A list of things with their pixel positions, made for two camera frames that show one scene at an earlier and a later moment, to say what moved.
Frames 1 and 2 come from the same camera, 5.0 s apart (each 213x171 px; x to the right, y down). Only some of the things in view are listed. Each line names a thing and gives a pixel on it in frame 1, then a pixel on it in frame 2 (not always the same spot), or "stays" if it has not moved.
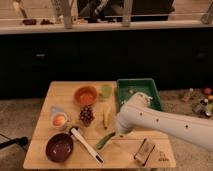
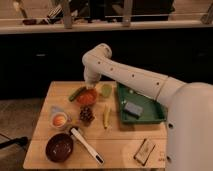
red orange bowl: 85,95 stays
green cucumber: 103,140 -> 76,93
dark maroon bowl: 59,147 stays
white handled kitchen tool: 96,156 stays
